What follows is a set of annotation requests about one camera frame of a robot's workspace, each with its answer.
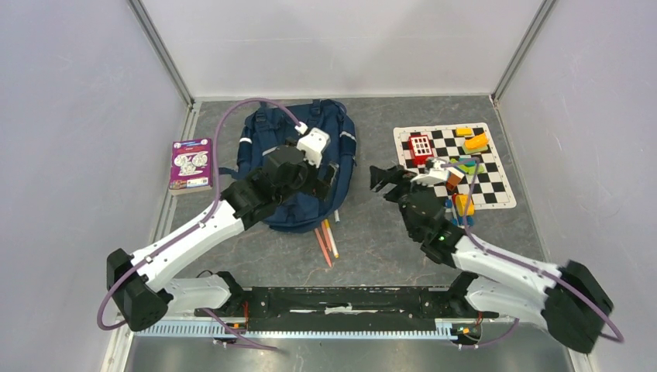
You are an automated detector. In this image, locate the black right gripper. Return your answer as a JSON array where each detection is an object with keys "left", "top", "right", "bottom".
[{"left": 370, "top": 164, "right": 436, "bottom": 239}]

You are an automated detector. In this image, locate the navy blue student backpack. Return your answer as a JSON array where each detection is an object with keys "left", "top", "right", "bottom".
[{"left": 226, "top": 99, "right": 357, "bottom": 233}]

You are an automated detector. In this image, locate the purple paperback book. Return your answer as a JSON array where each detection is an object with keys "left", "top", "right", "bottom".
[{"left": 168, "top": 138, "right": 213, "bottom": 195}]

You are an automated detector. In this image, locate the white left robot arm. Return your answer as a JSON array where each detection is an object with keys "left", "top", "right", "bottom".
[{"left": 101, "top": 145, "right": 339, "bottom": 332}]

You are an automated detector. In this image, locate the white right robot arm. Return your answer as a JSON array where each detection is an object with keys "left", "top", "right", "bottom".
[{"left": 370, "top": 165, "right": 614, "bottom": 354}]

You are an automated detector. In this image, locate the red window toy block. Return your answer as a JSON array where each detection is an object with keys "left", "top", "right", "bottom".
[{"left": 408, "top": 135, "right": 434, "bottom": 167}]

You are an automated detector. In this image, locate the orange pen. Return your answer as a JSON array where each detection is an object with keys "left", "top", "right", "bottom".
[
  {"left": 314, "top": 228, "right": 332, "bottom": 267},
  {"left": 321, "top": 220, "right": 332, "bottom": 253}
]

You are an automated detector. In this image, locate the pile of coloured toy blocks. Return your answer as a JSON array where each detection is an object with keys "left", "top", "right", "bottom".
[{"left": 445, "top": 157, "right": 487, "bottom": 192}]

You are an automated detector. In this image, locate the yellow and white marker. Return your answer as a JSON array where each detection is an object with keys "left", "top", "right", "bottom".
[{"left": 324, "top": 219, "right": 339, "bottom": 258}]

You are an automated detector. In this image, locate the checkered chessboard mat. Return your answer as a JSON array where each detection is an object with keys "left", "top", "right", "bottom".
[{"left": 393, "top": 122, "right": 518, "bottom": 211}]

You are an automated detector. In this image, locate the yellow flat toy block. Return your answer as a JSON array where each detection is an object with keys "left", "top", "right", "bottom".
[{"left": 456, "top": 127, "right": 474, "bottom": 137}]

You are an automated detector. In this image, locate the orange curved toy block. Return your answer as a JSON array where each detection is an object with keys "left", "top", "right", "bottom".
[{"left": 462, "top": 133, "right": 489, "bottom": 154}]

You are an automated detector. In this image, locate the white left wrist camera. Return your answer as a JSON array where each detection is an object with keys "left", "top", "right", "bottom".
[{"left": 296, "top": 128, "right": 331, "bottom": 168}]

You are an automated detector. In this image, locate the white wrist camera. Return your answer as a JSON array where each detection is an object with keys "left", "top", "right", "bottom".
[
  {"left": 411, "top": 157, "right": 450, "bottom": 187},
  {"left": 296, "top": 128, "right": 331, "bottom": 168}
]

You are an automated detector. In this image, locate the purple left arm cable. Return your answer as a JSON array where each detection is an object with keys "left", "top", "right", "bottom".
[{"left": 96, "top": 97, "right": 309, "bottom": 353}]

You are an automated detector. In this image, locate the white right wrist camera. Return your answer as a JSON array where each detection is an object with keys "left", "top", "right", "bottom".
[{"left": 411, "top": 157, "right": 450, "bottom": 187}]

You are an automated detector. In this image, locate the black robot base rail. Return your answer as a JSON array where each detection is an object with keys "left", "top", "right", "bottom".
[{"left": 214, "top": 286, "right": 499, "bottom": 332}]

